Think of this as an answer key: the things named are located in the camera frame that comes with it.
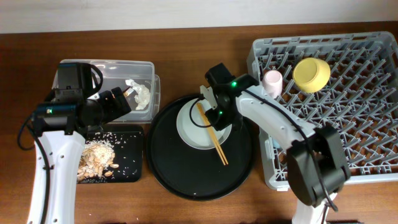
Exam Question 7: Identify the grey round plate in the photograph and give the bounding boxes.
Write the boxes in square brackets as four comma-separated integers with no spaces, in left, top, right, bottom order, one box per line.
[176,98,232,150]

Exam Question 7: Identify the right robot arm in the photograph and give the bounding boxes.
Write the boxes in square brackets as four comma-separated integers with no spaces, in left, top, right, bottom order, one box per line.
[203,72,351,223]

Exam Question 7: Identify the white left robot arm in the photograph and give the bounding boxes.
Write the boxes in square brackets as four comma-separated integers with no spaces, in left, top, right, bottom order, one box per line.
[27,62,131,223]

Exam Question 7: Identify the white tissue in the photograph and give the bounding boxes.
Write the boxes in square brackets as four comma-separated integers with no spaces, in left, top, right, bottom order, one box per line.
[125,79,150,110]

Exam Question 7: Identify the yellow bowl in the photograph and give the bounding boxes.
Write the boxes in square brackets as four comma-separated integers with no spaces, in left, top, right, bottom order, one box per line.
[292,57,331,93]

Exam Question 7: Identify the blue plastic cup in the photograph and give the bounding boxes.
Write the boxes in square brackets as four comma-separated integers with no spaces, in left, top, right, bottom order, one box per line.
[272,139,280,149]

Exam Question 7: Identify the black round tray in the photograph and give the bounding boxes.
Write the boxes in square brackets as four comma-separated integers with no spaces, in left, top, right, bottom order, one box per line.
[146,95,255,201]

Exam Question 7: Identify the clear plastic bin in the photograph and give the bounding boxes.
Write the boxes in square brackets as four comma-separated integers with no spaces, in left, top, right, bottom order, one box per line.
[62,59,160,124]

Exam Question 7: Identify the noodle and rice leftovers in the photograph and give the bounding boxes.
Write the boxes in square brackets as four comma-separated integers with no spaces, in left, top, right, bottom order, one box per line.
[76,132,139,182]

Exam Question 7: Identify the black rectangular tray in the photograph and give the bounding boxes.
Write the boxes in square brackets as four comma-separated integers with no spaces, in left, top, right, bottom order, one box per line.
[76,125,145,185]

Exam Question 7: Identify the pink plastic cup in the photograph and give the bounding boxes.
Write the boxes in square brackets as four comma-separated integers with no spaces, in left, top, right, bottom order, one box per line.
[262,70,283,99]

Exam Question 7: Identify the grey dishwasher rack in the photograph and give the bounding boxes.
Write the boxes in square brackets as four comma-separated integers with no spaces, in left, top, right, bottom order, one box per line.
[247,32,397,184]

